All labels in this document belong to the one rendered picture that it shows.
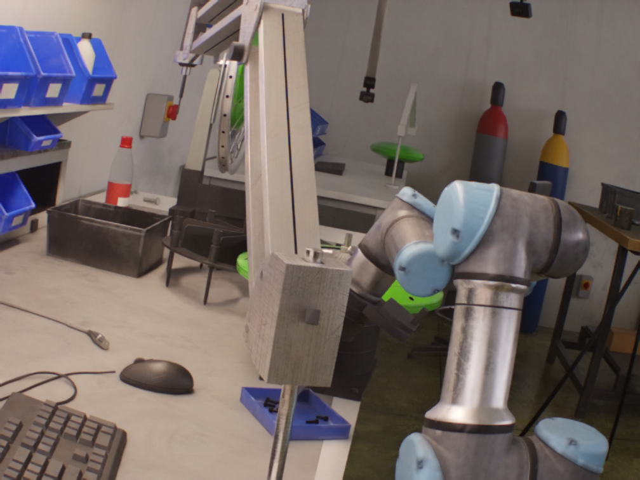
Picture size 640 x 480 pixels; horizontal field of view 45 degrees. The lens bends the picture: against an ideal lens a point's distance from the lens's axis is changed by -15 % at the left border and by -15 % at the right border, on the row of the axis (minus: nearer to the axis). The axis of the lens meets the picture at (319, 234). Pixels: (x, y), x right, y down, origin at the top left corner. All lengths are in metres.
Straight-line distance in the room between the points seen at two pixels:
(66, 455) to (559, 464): 0.50
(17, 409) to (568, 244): 0.61
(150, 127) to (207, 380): 2.00
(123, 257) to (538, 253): 1.07
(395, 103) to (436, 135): 0.35
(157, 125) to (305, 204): 2.36
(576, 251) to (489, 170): 4.89
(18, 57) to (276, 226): 1.03
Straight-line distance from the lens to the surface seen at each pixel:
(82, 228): 1.73
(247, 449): 1.00
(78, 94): 1.97
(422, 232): 0.98
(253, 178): 0.82
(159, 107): 3.11
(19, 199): 1.86
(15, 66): 1.68
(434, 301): 1.27
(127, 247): 1.70
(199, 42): 1.22
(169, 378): 1.12
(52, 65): 1.89
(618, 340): 4.63
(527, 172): 5.98
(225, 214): 2.04
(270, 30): 0.88
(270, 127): 0.80
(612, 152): 6.10
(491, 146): 5.68
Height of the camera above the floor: 1.33
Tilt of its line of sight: 9 degrees down
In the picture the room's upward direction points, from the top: 10 degrees clockwise
